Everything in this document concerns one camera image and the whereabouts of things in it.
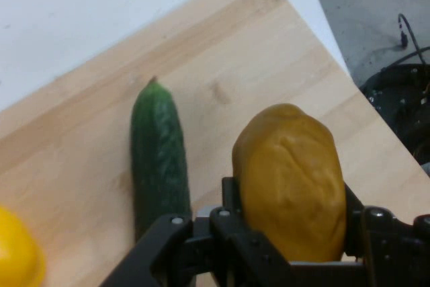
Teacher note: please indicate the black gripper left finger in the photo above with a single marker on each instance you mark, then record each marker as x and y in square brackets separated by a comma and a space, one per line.
[215, 253]

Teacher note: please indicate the yellow bell pepper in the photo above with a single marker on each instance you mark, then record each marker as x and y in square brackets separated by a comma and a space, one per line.
[16, 253]

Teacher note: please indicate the dark green cucumber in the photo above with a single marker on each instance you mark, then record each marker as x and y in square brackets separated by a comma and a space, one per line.
[159, 152]

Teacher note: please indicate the light wooden cutting board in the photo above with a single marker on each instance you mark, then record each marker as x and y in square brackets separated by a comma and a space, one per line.
[235, 65]

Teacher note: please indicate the black round device base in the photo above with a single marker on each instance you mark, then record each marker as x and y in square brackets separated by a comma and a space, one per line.
[403, 105]

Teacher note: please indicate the yellow-brown potato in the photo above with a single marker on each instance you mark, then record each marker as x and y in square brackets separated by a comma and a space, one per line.
[292, 179]

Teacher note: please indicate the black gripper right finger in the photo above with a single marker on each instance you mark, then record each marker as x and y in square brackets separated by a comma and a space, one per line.
[386, 246]

